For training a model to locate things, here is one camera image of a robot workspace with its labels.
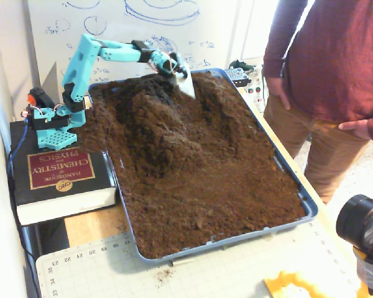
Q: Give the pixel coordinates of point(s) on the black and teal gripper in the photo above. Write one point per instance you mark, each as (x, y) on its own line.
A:
(174, 63)

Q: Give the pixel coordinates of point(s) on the blue tray of brown soil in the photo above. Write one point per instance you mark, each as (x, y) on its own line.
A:
(189, 186)

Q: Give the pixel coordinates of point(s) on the person's right forearm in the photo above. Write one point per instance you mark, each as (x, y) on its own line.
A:
(276, 59)

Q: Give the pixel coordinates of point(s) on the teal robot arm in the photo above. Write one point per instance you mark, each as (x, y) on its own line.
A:
(81, 62)

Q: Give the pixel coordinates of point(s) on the person's right hand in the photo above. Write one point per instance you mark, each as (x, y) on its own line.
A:
(279, 88)

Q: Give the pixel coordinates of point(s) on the person's left hand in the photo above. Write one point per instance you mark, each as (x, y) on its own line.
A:
(357, 128)

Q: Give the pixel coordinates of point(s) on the black vented electronics box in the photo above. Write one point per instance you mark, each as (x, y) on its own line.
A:
(236, 74)

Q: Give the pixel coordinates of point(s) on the green object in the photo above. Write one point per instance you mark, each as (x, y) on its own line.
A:
(241, 64)

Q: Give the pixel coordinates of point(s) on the whiteboard with blue drawings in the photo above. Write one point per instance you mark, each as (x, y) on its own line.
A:
(127, 28)

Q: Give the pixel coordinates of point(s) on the panel with red buttons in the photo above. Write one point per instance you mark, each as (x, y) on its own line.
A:
(255, 90)

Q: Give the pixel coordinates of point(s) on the black servo with orange disc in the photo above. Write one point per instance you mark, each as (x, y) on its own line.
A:
(42, 97)

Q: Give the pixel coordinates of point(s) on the black chemistry handbook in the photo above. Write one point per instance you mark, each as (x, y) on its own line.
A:
(90, 186)

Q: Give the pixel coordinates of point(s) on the person in maroon shirt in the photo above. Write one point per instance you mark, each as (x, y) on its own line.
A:
(335, 62)

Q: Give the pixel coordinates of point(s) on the grey metal strip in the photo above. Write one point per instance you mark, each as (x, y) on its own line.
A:
(181, 262)

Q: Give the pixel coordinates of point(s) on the blue plastic tray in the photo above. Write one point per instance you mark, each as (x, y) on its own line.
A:
(311, 214)

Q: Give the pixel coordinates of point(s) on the grey gridded cutting mat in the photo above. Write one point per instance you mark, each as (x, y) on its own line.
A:
(205, 273)

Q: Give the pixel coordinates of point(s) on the spilled soil crumbs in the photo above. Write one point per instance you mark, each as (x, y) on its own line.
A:
(165, 274)

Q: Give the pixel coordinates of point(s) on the yellow printed plastic part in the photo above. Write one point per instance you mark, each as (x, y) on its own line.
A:
(283, 284)

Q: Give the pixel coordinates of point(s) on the black camera lens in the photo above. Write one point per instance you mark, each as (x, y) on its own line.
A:
(357, 220)

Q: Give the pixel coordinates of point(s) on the grey camera mount block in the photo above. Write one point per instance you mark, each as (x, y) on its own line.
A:
(370, 273)

